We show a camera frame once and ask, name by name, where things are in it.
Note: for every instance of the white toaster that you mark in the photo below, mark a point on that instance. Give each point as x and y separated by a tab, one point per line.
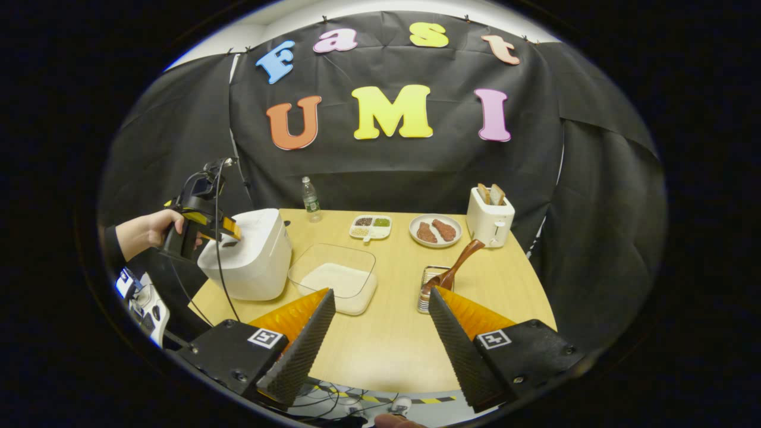
490	226

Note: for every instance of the black backdrop cloth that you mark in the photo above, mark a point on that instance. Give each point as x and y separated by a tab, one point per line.
416	178

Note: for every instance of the white rice cooker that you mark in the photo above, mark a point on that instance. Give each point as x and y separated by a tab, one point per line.
250	261

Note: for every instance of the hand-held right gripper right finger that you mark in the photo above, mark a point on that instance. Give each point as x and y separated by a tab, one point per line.
461	356

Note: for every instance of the toast slice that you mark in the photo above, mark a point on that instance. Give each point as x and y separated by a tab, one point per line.
498	194
484	194

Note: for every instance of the white round plate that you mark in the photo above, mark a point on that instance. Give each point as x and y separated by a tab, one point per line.
414	229

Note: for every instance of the yellow black floor tape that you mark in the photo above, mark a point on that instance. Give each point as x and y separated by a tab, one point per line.
428	399

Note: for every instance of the brown wooden spoon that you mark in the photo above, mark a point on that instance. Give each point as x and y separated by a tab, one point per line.
458	264

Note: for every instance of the clear plastic water bottle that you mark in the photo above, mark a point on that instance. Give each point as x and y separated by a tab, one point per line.
311	202

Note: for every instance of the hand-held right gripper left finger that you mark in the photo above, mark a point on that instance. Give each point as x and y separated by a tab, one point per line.
306	351

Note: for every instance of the white device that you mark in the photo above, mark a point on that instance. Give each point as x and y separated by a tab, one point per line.
153	315

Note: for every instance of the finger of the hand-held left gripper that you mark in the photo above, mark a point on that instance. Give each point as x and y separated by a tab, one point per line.
223	227

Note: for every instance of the clear box of white rice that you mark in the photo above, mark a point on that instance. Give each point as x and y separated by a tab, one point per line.
339	279

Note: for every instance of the lit monitor screen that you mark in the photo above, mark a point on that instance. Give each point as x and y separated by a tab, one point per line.
126	282

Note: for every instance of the brown steak piece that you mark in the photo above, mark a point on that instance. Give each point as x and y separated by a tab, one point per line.
444	229
427	233

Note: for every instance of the white divided grain dish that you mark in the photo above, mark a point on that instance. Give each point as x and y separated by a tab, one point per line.
370	233

